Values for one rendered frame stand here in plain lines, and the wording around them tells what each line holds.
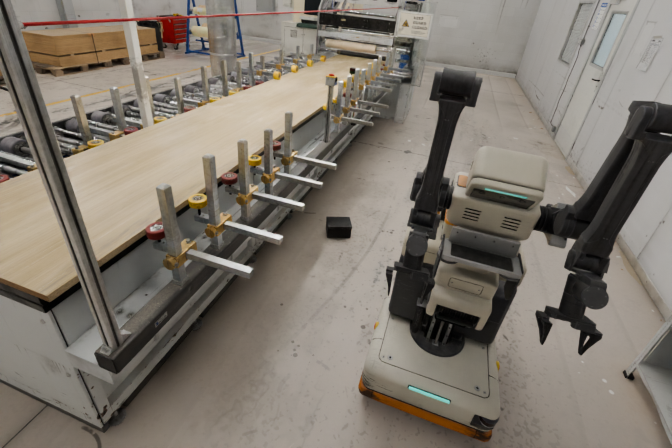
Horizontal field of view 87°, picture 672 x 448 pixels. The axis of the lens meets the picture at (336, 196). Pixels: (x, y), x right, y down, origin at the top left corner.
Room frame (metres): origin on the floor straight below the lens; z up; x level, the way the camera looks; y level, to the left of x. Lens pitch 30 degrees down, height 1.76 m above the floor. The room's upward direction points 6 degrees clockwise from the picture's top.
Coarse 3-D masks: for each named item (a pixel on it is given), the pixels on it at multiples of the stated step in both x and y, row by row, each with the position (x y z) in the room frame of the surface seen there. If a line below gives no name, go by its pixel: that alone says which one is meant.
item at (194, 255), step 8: (160, 248) 1.07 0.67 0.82; (192, 256) 1.03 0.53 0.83; (200, 256) 1.03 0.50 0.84; (208, 256) 1.04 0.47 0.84; (208, 264) 1.02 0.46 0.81; (216, 264) 1.01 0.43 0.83; (224, 264) 1.00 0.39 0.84; (232, 264) 1.01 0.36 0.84; (240, 264) 1.01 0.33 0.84; (232, 272) 0.99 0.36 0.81; (240, 272) 0.98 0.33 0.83; (248, 272) 0.97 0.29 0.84
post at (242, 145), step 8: (240, 144) 1.49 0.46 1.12; (240, 152) 1.49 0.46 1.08; (240, 160) 1.49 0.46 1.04; (240, 168) 1.49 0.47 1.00; (248, 168) 1.52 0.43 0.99; (240, 176) 1.49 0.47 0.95; (248, 176) 1.51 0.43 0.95; (240, 184) 1.49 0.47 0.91; (248, 184) 1.51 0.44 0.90; (240, 192) 1.49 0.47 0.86; (248, 192) 1.51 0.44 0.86; (248, 208) 1.50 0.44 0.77; (248, 216) 1.50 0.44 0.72
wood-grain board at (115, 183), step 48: (240, 96) 3.04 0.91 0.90; (288, 96) 3.19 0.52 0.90; (336, 96) 3.38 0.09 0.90; (144, 144) 1.86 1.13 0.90; (192, 144) 1.92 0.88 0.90; (0, 192) 1.23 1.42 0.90; (96, 192) 1.30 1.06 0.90; (144, 192) 1.34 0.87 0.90; (192, 192) 1.39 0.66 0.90; (0, 240) 0.94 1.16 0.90; (48, 240) 0.96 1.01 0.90; (96, 240) 0.99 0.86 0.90; (48, 288) 0.75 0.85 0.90
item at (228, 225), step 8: (200, 216) 1.32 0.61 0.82; (208, 216) 1.33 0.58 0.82; (224, 224) 1.28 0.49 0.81; (232, 224) 1.28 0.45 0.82; (240, 224) 1.29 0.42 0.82; (240, 232) 1.26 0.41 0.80; (248, 232) 1.25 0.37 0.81; (256, 232) 1.24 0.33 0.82; (264, 232) 1.25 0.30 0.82; (264, 240) 1.23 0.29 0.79; (272, 240) 1.22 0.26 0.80; (280, 240) 1.22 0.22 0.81
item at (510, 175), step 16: (480, 160) 1.02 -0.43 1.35; (496, 160) 1.01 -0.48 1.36; (512, 160) 1.00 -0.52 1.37; (528, 160) 1.00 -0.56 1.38; (544, 160) 0.99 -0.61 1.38; (480, 176) 0.98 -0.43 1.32; (496, 176) 0.97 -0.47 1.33; (512, 176) 0.96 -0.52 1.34; (528, 176) 0.96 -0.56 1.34; (544, 176) 0.96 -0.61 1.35; (480, 192) 0.99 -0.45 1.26; (496, 192) 0.96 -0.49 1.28; (512, 192) 0.93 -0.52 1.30; (528, 192) 0.92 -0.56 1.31; (528, 208) 0.97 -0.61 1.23
